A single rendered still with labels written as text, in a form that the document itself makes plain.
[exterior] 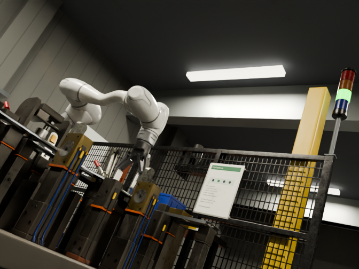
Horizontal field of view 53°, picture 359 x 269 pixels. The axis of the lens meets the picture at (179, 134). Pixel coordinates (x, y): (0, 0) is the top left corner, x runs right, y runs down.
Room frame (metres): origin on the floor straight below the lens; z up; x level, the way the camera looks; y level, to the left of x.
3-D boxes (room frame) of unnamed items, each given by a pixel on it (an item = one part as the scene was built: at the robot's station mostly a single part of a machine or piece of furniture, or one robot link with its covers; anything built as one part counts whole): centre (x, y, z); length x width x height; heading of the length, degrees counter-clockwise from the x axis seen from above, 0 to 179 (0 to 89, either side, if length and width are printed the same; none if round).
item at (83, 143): (1.12, 0.28, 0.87); 0.12 x 0.07 x 0.35; 46
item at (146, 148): (1.55, 0.13, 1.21); 0.08 x 0.07 x 0.09; 46
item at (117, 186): (1.28, 0.14, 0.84); 0.10 x 0.05 x 0.29; 46
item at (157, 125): (1.53, 0.14, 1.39); 0.13 x 0.11 x 0.16; 154
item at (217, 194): (1.88, -0.32, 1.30); 0.23 x 0.02 x 0.31; 46
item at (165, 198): (1.99, -0.03, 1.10); 0.30 x 0.17 x 0.13; 47
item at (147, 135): (1.55, 0.13, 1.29); 0.09 x 0.09 x 0.06
